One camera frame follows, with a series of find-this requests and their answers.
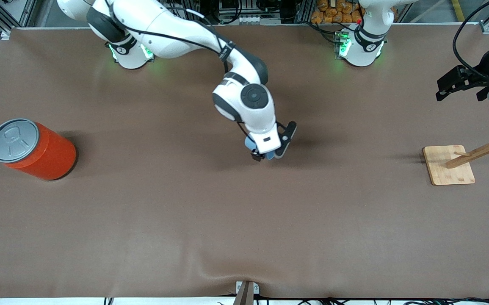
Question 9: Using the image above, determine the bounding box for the light blue plastic cup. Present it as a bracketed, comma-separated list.
[245, 135, 277, 161]

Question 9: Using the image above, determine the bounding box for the brown table cloth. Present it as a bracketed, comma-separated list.
[0, 23, 489, 299]

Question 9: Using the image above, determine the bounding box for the wooden mug tree stand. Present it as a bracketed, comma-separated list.
[422, 116, 489, 186]

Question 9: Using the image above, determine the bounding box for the white connector strip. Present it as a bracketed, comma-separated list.
[237, 15, 267, 25]

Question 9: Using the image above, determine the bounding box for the bag of orange snacks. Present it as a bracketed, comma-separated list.
[311, 0, 364, 24]

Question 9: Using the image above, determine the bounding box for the orange can with grey lid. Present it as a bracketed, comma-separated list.
[0, 118, 77, 181]

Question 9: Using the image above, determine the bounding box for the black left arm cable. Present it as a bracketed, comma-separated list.
[453, 0, 489, 81]

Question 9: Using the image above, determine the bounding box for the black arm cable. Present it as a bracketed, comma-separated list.
[453, 0, 489, 81]
[102, 0, 245, 136]

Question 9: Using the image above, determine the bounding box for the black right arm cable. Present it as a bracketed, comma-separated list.
[102, 0, 245, 136]

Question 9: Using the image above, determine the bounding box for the grey metal camera bracket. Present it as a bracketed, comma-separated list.
[232, 280, 260, 305]

